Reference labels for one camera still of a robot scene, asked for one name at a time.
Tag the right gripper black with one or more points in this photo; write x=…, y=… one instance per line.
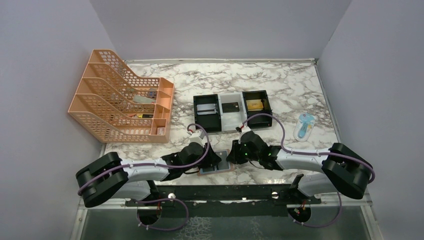
x=237, y=152

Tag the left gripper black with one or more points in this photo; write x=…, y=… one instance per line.
x=210, y=157

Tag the brown leather card holder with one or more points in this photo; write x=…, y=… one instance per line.
x=210, y=171

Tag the black VIP card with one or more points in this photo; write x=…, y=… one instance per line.
x=223, y=165

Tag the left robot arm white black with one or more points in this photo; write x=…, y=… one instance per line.
x=112, y=177

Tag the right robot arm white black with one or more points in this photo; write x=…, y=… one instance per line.
x=336, y=169

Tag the black card in tray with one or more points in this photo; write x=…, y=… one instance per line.
x=230, y=107

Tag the silver card in tray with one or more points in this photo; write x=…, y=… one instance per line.
x=206, y=109

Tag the gold card in tray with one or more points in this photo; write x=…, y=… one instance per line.
x=254, y=105

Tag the white middle sorting tray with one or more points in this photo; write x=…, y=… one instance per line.
x=231, y=120

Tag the black left sorting tray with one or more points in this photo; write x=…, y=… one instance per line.
x=211, y=123

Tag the black sorting tray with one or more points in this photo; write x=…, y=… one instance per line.
x=261, y=121
x=211, y=123

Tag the black right sorting tray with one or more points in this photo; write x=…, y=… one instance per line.
x=261, y=121

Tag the small box in rack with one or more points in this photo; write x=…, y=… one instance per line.
x=161, y=131

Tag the blue packaged item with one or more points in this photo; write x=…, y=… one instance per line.
x=304, y=127

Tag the yellow marker in rack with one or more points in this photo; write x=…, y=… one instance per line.
x=140, y=116

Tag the grey item in rack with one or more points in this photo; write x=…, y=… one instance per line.
x=141, y=99

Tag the orange plastic file rack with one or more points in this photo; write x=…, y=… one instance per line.
x=104, y=99

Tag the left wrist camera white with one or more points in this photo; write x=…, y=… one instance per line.
x=197, y=137

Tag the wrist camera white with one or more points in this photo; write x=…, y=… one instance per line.
x=197, y=137
x=242, y=129

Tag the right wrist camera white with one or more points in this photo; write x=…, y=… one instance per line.
x=242, y=129

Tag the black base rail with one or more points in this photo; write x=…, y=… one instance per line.
x=216, y=201

